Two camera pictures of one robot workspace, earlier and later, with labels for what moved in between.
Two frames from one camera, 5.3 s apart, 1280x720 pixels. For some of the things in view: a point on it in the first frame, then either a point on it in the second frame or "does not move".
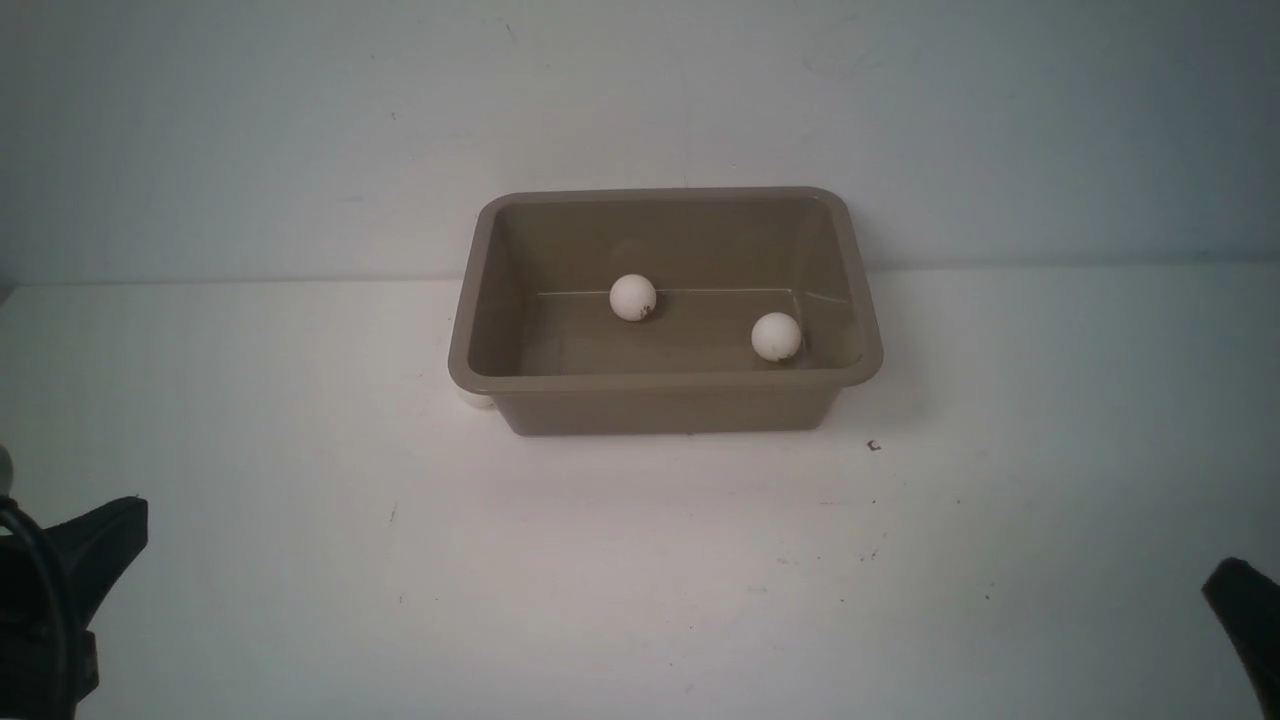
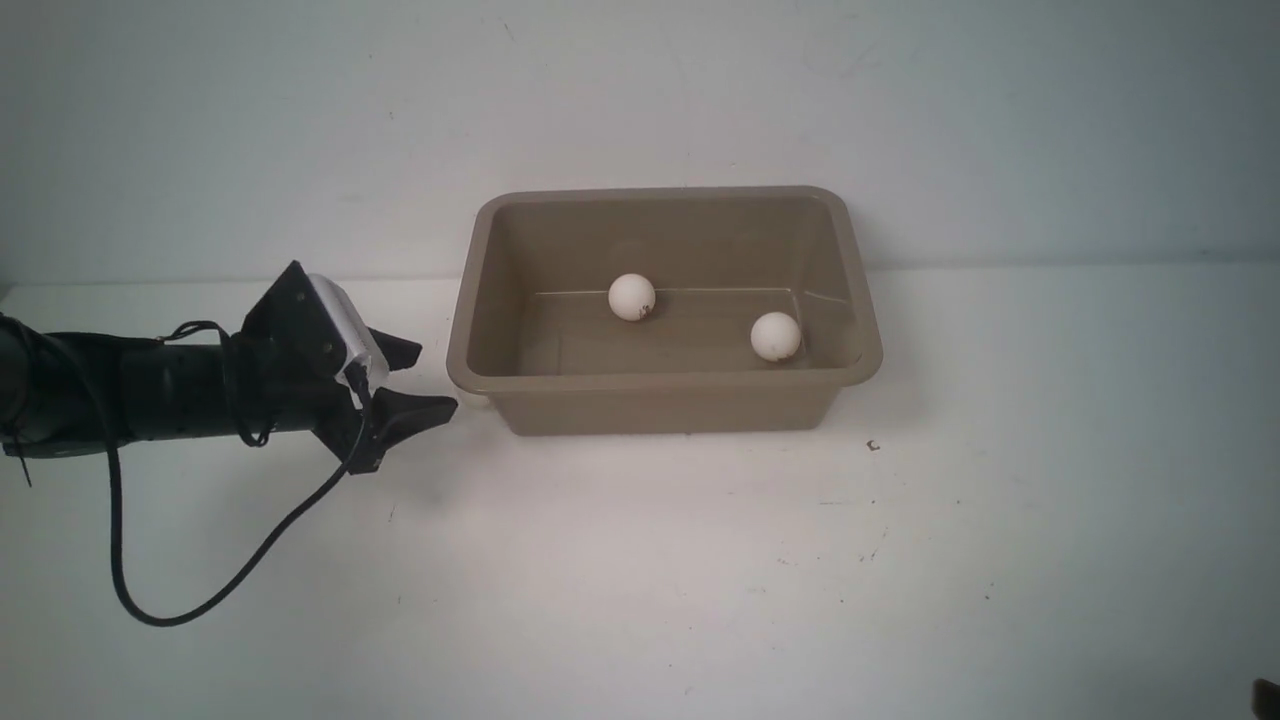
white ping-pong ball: (776, 336) does not move
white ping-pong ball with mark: (632, 297) does not move
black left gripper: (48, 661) to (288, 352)
